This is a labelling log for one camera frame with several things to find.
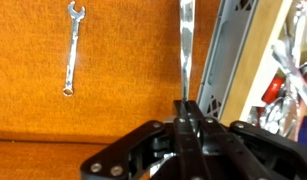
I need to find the patterned metal spoon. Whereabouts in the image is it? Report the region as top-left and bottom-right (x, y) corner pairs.
(179, 0), (195, 101)

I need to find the grey plastic tray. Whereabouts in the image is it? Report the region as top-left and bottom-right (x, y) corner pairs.
(197, 0), (259, 119)

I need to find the orange fabric couch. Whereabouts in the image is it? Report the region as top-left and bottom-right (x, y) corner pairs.
(0, 0), (224, 180)

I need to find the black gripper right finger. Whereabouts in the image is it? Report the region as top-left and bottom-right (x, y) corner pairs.
(186, 101), (307, 180)

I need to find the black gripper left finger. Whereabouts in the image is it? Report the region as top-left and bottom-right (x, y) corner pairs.
(80, 100), (207, 180)

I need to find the silver combination wrench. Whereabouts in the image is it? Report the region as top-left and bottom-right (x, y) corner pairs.
(63, 0), (85, 97)

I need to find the pile of cutlery in rack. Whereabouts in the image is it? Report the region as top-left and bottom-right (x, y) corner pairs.
(251, 0), (307, 140)

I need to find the wooden compartment rack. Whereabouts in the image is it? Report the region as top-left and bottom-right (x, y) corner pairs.
(220, 0), (293, 125)

